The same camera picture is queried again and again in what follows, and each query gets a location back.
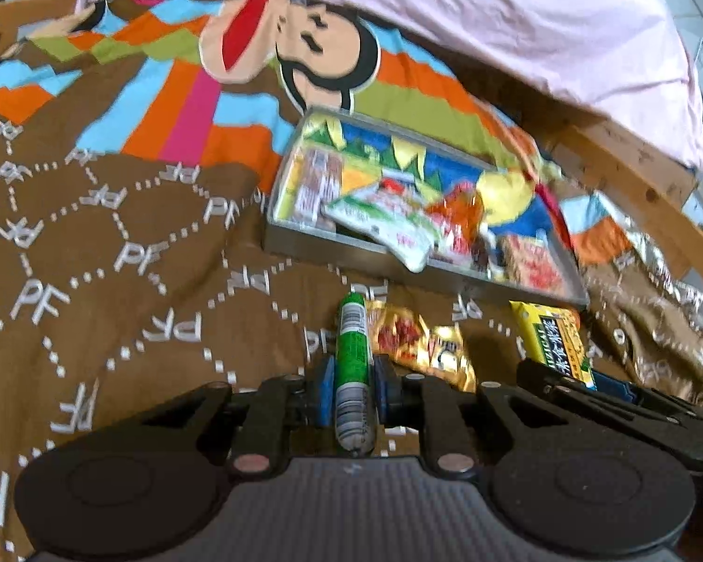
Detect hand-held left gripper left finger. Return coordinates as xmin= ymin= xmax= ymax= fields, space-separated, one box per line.
xmin=135 ymin=357 xmax=337 ymax=479

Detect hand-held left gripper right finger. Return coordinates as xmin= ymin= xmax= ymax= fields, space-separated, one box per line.
xmin=374 ymin=360 xmax=569 ymax=477

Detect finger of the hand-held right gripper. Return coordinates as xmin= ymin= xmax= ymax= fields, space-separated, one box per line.
xmin=516 ymin=359 xmax=703 ymax=447
xmin=538 ymin=385 xmax=703 ymax=476

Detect green sausage stick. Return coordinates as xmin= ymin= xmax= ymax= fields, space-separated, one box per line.
xmin=333 ymin=293 xmax=379 ymax=458

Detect yellow dark green packet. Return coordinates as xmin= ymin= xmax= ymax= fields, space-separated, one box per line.
xmin=508 ymin=300 xmax=597 ymax=391

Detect metal tin tray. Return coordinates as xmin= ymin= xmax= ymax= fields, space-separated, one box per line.
xmin=262 ymin=104 xmax=590 ymax=312

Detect white green snack packet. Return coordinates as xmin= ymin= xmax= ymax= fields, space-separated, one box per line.
xmin=327 ymin=178 xmax=441 ymax=274

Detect gold red snack packet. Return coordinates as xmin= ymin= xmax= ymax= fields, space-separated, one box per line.
xmin=366 ymin=300 xmax=477 ymax=393

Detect red label cracker packet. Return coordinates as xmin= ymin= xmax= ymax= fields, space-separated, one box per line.
xmin=500 ymin=234 xmax=570 ymax=297

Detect orange candy bag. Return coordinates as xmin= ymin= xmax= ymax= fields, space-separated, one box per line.
xmin=426 ymin=183 xmax=488 ymax=254

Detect pink brown snack packet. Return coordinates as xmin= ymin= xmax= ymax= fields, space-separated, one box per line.
xmin=292 ymin=148 xmax=348 ymax=230

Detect wooden board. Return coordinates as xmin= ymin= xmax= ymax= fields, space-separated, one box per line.
xmin=547 ymin=114 xmax=702 ymax=207

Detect printed cartoon blanket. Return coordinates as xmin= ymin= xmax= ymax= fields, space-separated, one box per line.
xmin=0 ymin=0 xmax=703 ymax=562

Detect pink cloth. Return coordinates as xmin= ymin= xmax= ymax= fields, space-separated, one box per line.
xmin=75 ymin=0 xmax=703 ymax=172

